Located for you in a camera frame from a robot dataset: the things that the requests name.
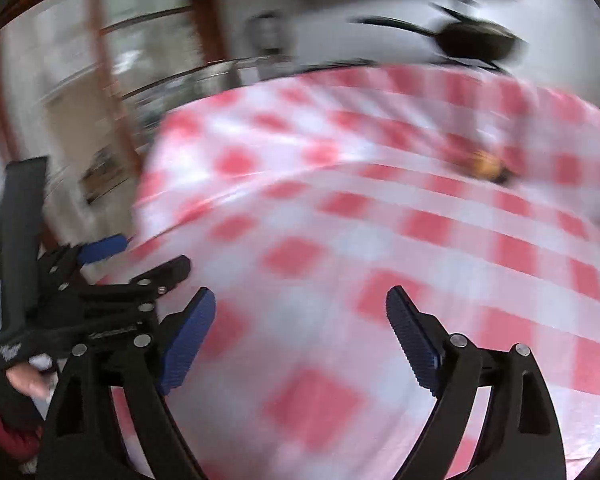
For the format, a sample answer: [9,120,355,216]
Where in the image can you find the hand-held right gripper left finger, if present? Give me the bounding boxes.
[35,287,217,480]

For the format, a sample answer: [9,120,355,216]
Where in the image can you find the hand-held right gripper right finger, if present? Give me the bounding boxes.
[385,285,568,480]

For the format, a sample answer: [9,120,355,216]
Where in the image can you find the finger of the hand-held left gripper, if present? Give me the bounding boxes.
[40,235,128,282]
[95,255,191,307]

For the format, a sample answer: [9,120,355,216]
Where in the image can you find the person's left forearm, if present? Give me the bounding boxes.
[0,360,41,466]

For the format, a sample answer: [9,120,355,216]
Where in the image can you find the person's left hand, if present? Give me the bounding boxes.
[0,332,56,428]

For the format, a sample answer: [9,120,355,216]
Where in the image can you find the red white checked tablecloth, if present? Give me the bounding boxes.
[130,65,600,480]

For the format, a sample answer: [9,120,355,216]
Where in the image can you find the striped yellow pepino melon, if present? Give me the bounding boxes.
[467,149,503,181]

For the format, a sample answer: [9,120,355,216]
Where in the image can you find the black wok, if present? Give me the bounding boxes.
[352,15,528,73]

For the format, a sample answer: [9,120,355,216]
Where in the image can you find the black wok lid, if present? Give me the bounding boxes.
[430,2,511,36]

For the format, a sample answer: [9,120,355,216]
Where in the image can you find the wooden door frame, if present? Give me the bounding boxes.
[0,0,231,201]

